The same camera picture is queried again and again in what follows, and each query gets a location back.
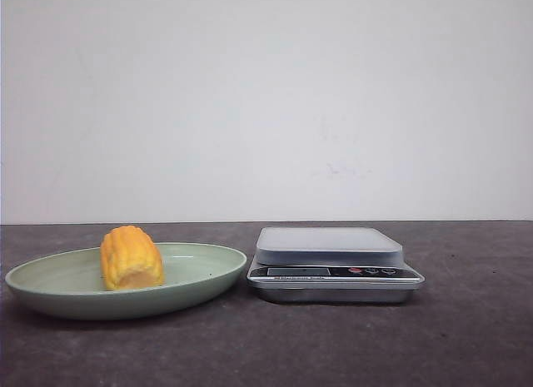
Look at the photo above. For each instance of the yellow corn cob piece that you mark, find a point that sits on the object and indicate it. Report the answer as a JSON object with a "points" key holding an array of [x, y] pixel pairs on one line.
{"points": [[130, 259]]}

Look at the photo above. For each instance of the silver digital kitchen scale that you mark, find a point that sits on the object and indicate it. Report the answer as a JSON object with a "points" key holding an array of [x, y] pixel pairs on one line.
{"points": [[331, 265]]}

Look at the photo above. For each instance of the pale green plate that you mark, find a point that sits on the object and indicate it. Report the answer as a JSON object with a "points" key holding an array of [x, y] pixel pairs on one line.
{"points": [[70, 284]]}

